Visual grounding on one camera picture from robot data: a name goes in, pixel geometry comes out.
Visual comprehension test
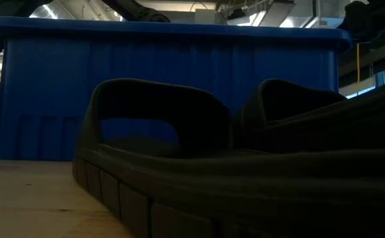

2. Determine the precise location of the yellow vertical pole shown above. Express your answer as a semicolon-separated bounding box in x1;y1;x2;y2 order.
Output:
356;42;361;84

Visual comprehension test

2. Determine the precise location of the corrugated silver ceiling duct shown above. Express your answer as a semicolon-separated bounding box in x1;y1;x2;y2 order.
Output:
30;0;81;19

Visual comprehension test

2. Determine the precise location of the black rubber slide sandal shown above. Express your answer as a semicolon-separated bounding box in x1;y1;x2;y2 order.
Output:
233;78;385;155
72;77;385;238

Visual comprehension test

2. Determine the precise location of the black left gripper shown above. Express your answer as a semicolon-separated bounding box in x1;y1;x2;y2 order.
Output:
135;8;172;24

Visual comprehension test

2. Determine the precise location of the blue plastic bin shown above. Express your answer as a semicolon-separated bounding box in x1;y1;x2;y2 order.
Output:
0;16;352;162

